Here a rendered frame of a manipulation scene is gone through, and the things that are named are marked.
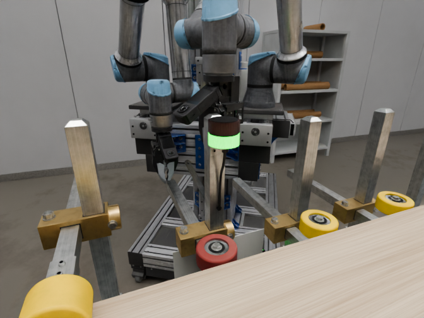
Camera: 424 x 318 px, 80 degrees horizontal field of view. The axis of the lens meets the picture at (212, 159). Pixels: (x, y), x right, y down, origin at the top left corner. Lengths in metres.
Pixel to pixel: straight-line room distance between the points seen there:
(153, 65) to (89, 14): 1.92
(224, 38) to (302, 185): 0.40
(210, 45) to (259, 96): 0.62
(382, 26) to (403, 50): 0.60
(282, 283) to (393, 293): 0.17
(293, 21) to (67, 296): 0.98
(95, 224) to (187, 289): 0.21
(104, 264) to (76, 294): 0.22
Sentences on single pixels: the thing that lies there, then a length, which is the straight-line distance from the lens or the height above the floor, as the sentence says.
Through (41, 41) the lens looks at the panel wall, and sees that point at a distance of 3.18.
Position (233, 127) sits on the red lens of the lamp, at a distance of 0.46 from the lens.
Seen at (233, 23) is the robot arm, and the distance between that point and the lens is 0.59.
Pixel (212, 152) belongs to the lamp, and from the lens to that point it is 0.52.
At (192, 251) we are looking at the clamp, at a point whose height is 0.83.
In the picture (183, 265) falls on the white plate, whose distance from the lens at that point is 0.71.
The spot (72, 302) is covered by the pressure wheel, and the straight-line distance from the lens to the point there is 0.38.
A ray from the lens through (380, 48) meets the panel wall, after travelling 4.75.
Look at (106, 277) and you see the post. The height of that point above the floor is 0.82.
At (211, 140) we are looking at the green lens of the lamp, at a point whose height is 1.10.
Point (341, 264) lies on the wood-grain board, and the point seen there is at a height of 0.90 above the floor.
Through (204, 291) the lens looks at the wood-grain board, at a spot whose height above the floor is 0.90.
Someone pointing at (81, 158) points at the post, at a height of 1.08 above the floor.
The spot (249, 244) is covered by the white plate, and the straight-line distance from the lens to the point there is 0.76.
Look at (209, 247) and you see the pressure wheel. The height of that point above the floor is 0.90.
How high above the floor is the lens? 1.24
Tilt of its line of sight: 21 degrees down
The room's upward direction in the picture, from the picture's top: straight up
